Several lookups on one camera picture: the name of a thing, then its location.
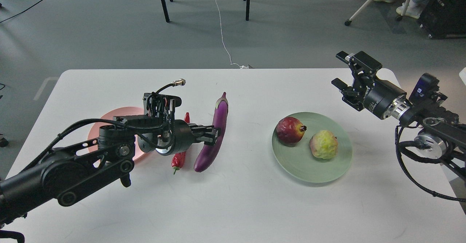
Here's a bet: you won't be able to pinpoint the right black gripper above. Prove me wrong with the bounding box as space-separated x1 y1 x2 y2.
331 51 407 120

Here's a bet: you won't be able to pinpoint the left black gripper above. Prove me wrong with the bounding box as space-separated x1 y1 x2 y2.
157 120 218 156

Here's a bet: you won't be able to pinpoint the purple eggplant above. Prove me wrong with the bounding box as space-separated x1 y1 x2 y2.
194 92 229 173

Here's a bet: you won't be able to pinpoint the yellow-green guava fruit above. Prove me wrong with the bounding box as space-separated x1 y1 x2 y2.
309 130 339 159

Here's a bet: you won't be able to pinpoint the red pomegranate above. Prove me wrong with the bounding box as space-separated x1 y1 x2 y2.
275 116 307 146

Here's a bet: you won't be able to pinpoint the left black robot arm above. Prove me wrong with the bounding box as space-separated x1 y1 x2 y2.
1 79 228 227

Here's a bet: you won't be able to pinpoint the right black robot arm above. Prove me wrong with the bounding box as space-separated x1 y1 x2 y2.
331 51 465 203

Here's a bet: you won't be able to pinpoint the red chili pepper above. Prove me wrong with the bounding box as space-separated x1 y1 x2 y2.
171 112 191 175

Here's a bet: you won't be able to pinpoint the person's white shoes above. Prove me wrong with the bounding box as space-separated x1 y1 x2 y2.
373 0 426 19

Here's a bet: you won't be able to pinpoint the green plate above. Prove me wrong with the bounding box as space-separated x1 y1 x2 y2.
272 112 353 184

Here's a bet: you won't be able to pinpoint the black equipment case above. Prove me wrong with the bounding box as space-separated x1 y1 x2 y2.
418 0 466 39

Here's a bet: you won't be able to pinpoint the pink plate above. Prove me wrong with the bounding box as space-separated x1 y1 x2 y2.
87 107 155 163

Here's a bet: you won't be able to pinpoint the white cable on floor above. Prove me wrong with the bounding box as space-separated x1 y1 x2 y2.
209 0 250 69

